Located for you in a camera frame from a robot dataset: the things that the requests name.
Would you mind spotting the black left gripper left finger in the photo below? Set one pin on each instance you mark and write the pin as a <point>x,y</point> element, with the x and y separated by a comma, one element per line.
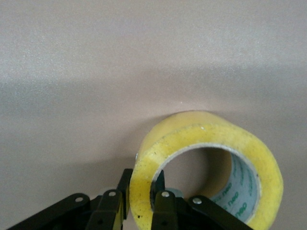
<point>105,210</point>

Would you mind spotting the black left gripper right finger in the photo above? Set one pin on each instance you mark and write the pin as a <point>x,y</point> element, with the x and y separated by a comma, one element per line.
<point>168,213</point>

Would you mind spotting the yellow packing tape roll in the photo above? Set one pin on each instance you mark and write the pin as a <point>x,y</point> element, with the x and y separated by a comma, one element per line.
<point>263,155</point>

